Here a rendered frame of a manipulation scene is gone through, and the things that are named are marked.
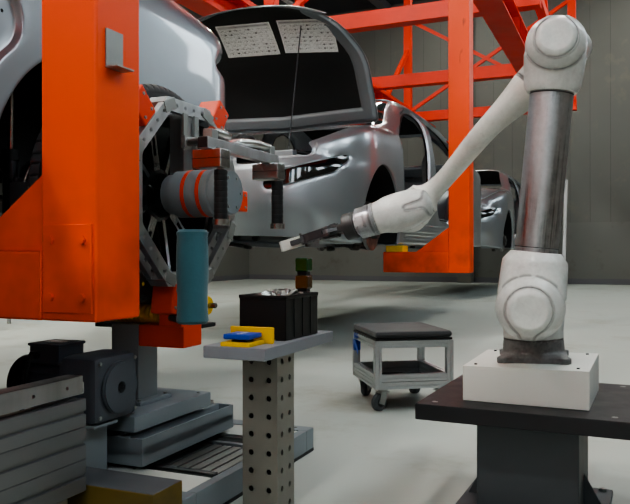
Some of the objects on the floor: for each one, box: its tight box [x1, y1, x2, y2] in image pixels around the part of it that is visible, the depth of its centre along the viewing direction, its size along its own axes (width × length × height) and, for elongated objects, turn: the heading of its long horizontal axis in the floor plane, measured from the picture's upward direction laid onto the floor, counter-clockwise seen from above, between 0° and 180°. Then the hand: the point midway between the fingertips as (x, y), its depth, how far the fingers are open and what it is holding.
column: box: [242, 353, 294, 504], centre depth 191 cm, size 10×10×42 cm
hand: (291, 243), depth 211 cm, fingers closed
